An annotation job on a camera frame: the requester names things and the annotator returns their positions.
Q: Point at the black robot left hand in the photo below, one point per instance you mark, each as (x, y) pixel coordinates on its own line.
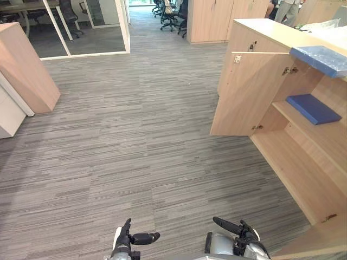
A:
(123, 238)

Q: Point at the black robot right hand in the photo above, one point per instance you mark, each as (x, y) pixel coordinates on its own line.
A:
(245, 234)

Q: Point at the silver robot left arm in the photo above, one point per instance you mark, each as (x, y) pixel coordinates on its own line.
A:
(120, 254)

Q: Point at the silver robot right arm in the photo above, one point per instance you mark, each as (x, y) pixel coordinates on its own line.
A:
(221, 243)

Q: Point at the wooden cabinet door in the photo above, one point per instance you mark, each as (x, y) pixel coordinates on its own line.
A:
(320, 241)
(249, 94)

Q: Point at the wooden office cabinet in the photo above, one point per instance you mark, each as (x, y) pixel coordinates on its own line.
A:
(303, 151)

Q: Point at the dark blue folder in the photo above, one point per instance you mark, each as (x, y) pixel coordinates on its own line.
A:
(313, 108)

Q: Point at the cabinet lock with key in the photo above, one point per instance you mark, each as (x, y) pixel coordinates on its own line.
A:
(252, 46)

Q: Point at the blue folder in plastic wrap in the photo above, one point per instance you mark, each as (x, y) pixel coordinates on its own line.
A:
(320, 58)

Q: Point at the slanted wooden cabinet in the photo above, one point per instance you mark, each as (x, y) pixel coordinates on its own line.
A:
(24, 67)

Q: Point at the tall wooden storage cabinet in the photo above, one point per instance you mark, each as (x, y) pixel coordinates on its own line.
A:
(211, 19)

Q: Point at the black mesh office chair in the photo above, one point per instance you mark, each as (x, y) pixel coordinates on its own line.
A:
(69, 16)

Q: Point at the grey robot torso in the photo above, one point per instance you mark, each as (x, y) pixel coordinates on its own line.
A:
(214, 257)

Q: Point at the white hinge plate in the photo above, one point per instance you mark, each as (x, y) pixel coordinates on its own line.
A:
(237, 59)

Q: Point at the white-framed glass partition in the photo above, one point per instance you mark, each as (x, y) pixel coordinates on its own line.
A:
(119, 27)

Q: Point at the clear plastic bag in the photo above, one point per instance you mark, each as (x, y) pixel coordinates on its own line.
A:
(322, 26)

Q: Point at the person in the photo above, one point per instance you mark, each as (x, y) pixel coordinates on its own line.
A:
(286, 10)

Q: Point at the wooden meeting desk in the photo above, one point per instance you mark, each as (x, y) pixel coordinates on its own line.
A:
(21, 8)

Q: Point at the white drawer pedestal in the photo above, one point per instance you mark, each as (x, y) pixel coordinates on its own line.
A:
(9, 111)

